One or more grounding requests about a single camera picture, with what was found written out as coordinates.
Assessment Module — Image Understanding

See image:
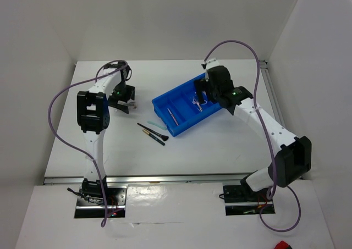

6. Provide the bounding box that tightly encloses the aluminium side rail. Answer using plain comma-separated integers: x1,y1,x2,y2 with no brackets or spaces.
258,60,287,128

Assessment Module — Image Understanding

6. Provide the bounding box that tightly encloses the red black object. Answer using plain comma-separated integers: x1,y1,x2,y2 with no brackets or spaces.
274,241,292,249

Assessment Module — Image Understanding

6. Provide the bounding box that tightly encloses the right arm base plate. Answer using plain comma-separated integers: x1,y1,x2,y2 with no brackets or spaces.
218,185,276,216

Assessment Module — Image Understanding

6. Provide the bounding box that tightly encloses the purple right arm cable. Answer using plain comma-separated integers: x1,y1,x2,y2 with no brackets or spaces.
203,40,302,233

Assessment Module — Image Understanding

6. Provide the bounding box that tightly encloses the false eyelash packet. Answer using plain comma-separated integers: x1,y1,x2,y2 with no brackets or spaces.
125,102,137,111

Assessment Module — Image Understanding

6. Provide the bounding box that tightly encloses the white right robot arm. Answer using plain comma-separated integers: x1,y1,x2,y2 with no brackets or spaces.
194,64,312,201

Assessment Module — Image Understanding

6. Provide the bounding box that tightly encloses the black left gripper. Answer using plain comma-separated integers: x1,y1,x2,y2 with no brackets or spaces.
107,81,135,114

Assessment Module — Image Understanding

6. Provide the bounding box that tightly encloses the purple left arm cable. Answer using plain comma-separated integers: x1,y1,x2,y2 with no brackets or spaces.
48,59,130,228

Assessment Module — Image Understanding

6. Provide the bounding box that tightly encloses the gold green mascara tube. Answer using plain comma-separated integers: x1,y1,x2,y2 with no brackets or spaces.
143,129,165,146

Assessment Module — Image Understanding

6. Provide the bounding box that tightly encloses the mint green spatula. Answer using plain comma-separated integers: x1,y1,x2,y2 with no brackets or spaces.
147,120,167,131

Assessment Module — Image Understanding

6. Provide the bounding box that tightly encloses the black makeup brush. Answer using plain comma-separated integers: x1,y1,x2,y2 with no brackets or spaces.
137,123,169,141

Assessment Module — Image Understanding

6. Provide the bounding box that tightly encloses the brown hair clip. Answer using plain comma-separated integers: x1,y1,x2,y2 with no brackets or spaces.
194,99,203,112

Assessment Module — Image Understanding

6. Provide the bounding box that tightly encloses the blue compartment tray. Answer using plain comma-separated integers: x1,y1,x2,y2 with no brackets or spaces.
152,73,221,137

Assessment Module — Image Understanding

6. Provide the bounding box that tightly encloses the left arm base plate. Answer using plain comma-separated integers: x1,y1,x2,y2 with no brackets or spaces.
74,186,127,219

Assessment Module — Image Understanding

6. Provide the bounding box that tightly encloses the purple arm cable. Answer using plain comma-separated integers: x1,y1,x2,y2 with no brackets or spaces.
48,59,130,228
203,40,302,233

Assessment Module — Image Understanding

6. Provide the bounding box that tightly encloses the aluminium front rail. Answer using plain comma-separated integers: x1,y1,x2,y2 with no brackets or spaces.
43,173,247,185

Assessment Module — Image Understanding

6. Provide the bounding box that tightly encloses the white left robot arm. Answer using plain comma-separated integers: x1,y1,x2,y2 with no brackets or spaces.
76,60,135,204

